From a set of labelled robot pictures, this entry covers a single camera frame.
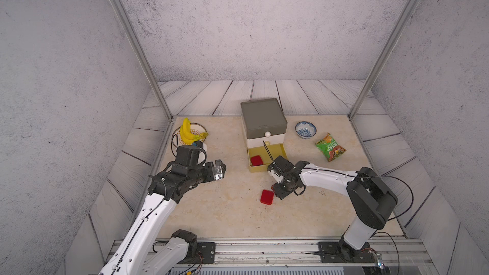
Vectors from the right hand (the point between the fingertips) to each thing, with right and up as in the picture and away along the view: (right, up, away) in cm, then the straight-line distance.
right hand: (281, 190), depth 89 cm
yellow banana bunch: (-49, +25, +16) cm, 57 cm away
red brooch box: (-11, +12, +10) cm, 19 cm away
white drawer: (-4, +23, +8) cm, 24 cm away
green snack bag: (+27, +18, +10) cm, 34 cm away
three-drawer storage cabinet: (-5, +15, +16) cm, 23 cm away
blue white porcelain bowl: (+17, +28, +23) cm, 40 cm away
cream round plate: (-47, +29, +26) cm, 61 cm away
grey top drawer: (-8, +33, +3) cm, 35 cm away
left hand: (-26, +13, -15) cm, 33 cm away
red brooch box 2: (-7, -2, -2) cm, 7 cm away
